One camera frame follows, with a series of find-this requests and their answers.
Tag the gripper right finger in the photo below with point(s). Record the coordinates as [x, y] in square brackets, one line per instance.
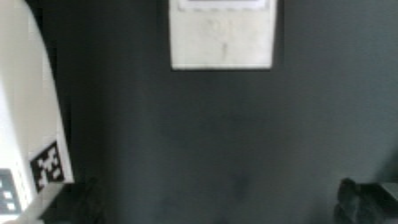
[366, 203]

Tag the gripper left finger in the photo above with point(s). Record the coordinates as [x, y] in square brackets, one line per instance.
[77, 207]

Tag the white chair leg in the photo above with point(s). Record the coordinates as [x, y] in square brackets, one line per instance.
[222, 34]

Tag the white chair backrest frame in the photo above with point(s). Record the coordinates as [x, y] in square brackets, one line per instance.
[34, 157]

